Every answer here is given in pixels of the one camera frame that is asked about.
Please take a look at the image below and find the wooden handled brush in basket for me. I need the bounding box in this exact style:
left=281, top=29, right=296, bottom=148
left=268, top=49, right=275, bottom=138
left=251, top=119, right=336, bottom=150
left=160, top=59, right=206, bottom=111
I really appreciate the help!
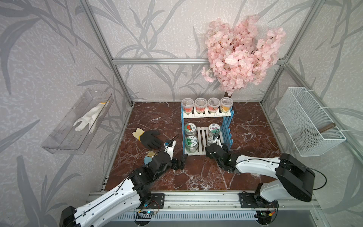
left=293, top=123, right=336, bottom=149

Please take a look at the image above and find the clear seed container red label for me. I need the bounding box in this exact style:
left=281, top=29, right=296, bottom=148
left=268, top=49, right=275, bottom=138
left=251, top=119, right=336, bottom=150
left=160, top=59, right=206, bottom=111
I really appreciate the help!
left=181, top=98, right=194, bottom=114

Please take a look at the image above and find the strawberry lid seed container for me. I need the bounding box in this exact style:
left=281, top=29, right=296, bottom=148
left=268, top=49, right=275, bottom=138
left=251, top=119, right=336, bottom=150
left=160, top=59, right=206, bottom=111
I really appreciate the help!
left=184, top=123, right=197, bottom=137

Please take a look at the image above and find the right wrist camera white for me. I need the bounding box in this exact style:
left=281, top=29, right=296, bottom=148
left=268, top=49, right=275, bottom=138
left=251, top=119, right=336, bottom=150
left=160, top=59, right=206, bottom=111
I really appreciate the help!
left=213, top=137, right=223, bottom=148

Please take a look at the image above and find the small clear container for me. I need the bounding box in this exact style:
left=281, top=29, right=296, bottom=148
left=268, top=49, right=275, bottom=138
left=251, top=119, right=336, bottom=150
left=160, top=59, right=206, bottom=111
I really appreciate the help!
left=220, top=97, right=233, bottom=113

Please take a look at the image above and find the white wire mesh basket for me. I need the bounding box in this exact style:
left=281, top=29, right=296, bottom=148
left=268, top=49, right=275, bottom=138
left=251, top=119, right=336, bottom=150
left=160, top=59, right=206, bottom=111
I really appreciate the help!
left=276, top=87, right=347, bottom=157

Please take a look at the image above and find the carrot lid seed container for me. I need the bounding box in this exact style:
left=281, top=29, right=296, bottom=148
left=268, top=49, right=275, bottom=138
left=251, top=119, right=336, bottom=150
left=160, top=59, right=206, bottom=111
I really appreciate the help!
left=207, top=135, right=215, bottom=146

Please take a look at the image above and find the black work glove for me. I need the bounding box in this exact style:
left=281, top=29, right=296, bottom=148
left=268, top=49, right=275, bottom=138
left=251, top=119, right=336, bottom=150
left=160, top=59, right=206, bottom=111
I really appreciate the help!
left=132, top=128, right=163, bottom=150

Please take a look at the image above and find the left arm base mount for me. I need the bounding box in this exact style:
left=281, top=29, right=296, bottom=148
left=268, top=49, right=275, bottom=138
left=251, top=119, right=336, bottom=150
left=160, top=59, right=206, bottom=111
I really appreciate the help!
left=138, top=192, right=165, bottom=210

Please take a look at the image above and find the green label seed container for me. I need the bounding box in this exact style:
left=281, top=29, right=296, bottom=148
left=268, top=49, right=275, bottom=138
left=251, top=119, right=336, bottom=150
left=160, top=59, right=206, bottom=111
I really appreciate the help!
left=185, top=136, right=198, bottom=153

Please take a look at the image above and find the blue hand brush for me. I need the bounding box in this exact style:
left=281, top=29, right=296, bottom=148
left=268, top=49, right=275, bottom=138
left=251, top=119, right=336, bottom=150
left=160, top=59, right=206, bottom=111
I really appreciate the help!
left=144, top=151, right=156, bottom=165

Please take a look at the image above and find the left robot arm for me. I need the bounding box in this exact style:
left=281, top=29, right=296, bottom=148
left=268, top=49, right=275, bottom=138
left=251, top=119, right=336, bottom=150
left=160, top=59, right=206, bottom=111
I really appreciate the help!
left=59, top=152, right=188, bottom=227

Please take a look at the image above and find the clear acrylic wall tray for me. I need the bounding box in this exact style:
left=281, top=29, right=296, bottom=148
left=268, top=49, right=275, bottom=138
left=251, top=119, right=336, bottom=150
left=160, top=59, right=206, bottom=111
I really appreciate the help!
left=41, top=89, right=114, bottom=155

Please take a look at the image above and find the pink artificial blossom tree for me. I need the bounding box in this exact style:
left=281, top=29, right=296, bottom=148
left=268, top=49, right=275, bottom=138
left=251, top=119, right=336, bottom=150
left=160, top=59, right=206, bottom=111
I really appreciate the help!
left=201, top=16, right=286, bottom=96

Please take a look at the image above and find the white glove in tray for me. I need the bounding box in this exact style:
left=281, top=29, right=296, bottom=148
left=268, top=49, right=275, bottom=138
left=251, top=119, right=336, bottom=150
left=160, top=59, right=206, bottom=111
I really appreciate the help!
left=73, top=102, right=107, bottom=134

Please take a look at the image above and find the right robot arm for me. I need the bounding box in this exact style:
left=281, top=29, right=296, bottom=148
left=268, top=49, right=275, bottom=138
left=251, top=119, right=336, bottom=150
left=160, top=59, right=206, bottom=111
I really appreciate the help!
left=206, top=143, right=315, bottom=202

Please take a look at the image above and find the blue white two-tier shelf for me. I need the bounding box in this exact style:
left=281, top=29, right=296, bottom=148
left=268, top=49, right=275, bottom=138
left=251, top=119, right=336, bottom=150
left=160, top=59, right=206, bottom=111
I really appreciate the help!
left=181, top=106, right=234, bottom=156

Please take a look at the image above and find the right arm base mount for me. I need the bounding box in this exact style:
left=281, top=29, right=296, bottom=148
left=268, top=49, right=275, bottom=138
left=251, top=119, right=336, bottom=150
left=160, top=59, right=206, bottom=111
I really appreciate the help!
left=238, top=191, right=279, bottom=209

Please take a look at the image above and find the pink flower lid container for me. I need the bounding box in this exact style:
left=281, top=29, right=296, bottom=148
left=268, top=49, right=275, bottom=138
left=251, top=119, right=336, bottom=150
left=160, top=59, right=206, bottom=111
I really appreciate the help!
left=208, top=123, right=221, bottom=137

